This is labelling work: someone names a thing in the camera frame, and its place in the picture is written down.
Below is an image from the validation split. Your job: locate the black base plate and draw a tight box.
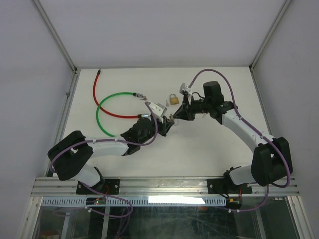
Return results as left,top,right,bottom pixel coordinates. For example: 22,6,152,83
76,178,120,195
206,178,252,195

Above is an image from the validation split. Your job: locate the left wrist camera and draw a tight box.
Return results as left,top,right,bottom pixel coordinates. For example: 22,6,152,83
149,102,167,120

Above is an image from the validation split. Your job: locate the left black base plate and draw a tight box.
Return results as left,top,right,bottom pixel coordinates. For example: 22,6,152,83
76,178,120,195

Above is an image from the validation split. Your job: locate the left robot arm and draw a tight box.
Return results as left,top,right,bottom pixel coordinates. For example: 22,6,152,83
47,116,174,194

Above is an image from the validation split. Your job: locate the large brass padlock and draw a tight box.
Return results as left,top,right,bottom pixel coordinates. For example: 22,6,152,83
169,94,179,105

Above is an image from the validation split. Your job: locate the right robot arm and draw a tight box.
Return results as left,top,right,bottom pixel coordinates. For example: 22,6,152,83
173,81,293,193

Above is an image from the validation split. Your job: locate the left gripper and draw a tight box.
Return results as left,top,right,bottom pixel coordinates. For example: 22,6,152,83
140,116,174,145

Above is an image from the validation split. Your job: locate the red cable lock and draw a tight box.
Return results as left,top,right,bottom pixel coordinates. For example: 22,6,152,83
92,69,150,119

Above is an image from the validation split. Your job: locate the green cable lock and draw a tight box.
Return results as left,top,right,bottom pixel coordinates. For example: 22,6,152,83
95,95,143,137

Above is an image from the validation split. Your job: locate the white slotted cable duct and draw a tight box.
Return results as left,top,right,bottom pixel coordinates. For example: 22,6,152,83
42,195,226,208

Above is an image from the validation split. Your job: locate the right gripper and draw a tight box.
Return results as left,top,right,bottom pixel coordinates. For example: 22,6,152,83
173,94,211,121

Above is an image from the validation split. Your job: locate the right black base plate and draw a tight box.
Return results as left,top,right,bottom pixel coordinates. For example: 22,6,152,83
206,178,252,195

